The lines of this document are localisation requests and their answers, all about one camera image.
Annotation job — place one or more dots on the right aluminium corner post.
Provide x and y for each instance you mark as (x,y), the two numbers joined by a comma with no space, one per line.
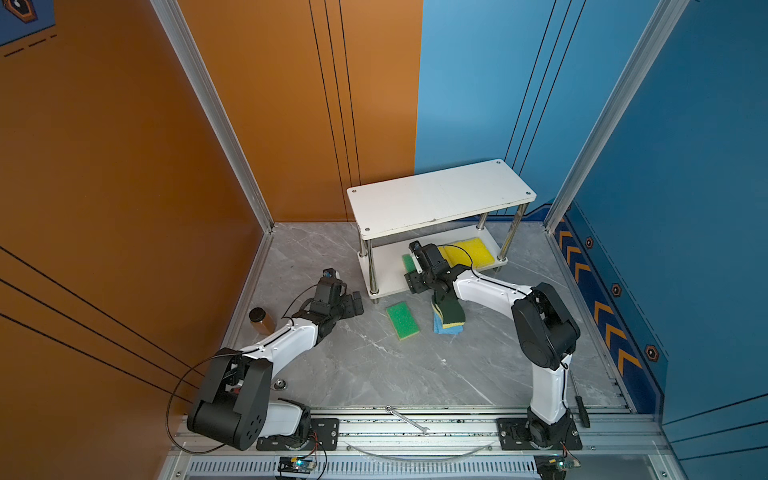
(661,24)

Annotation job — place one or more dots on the left circuit board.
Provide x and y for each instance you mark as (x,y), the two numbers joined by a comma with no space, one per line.
(296,466)

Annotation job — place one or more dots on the left aluminium corner post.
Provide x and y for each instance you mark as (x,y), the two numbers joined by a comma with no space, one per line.
(175,26)

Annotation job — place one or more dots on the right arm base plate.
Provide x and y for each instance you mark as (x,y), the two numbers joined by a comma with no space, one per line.
(525,434)

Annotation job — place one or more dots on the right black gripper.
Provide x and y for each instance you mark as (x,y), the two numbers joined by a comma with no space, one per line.
(413,283)

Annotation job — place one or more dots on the black handled screwdriver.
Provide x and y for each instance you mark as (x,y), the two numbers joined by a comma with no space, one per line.
(582,411)

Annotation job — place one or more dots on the blue sponge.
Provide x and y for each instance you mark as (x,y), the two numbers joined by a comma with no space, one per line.
(440,329)

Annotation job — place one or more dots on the right circuit board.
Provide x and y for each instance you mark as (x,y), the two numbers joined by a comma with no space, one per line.
(550,468)

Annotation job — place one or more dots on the aluminium front rail frame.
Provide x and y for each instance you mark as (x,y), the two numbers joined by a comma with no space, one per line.
(442,443)

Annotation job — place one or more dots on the white two-tier shelf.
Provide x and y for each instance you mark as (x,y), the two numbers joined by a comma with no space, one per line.
(440,207)

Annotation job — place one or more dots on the circuit board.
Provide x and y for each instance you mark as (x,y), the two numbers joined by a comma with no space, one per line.
(296,466)
(550,468)

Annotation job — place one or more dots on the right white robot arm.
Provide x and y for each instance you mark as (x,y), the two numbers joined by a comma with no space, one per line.
(546,331)

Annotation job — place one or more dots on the brown jar black lid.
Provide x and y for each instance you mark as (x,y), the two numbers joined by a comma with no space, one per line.
(262,321)

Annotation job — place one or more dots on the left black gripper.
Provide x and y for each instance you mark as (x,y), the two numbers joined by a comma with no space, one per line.
(349,310)

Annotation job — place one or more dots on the aluminium corner post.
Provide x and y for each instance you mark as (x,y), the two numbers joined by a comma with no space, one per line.
(661,24)
(175,26)

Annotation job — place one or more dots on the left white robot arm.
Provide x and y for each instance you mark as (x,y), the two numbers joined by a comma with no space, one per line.
(234,405)

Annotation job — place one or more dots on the green yellow wavy sponge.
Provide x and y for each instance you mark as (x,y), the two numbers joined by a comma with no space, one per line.
(448,312)

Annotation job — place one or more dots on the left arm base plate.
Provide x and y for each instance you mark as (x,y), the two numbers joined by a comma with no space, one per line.
(323,433)

